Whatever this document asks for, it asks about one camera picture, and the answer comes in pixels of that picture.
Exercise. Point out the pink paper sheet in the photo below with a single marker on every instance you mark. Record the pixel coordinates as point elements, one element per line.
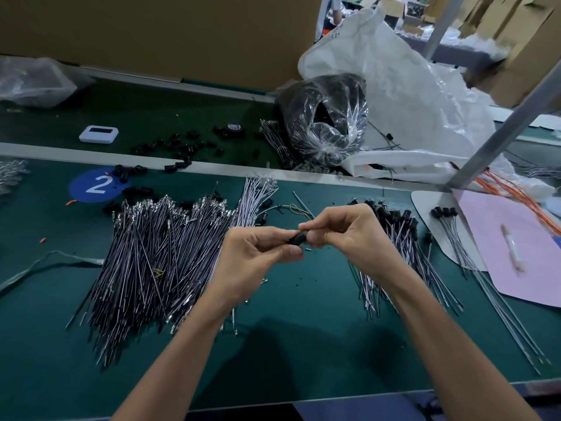
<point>504,250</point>

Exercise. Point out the crumpled clear plastic bag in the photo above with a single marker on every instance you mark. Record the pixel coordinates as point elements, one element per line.
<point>39,81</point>

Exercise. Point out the black plastic caps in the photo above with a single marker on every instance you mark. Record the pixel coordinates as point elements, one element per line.
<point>175,149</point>

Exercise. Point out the large white plastic sack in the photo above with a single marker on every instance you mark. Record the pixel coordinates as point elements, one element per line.
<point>408,92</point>

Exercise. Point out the clear plastic strip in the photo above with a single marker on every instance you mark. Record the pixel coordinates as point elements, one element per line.
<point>44,263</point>

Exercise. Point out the black connector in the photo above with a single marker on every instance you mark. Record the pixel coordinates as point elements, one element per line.
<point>298,237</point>

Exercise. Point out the brown cardboard panel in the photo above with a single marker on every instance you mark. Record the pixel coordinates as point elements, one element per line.
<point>175,35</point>

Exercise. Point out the person's right forearm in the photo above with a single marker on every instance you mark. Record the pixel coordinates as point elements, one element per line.
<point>456,355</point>

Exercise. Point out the clear bag with black contents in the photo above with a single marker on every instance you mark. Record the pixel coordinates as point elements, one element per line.
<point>324,118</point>

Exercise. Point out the stack of cardboard boxes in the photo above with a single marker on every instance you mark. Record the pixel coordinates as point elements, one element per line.
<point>524,41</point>

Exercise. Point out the small white timer device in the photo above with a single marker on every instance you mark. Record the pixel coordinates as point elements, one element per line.
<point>98,134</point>

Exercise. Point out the person's left forearm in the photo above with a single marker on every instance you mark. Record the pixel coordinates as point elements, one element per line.
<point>166,368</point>

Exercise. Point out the blue round number sticker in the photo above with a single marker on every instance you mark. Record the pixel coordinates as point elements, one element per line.
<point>98,185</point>

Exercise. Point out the person's left hand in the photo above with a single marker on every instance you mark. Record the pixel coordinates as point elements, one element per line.
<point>245,263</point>

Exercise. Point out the person's right hand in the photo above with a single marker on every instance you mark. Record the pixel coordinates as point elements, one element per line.
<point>355,241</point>

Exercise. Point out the grey metal frame post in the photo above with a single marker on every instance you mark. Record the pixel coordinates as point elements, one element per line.
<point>443,23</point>
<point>504,127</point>

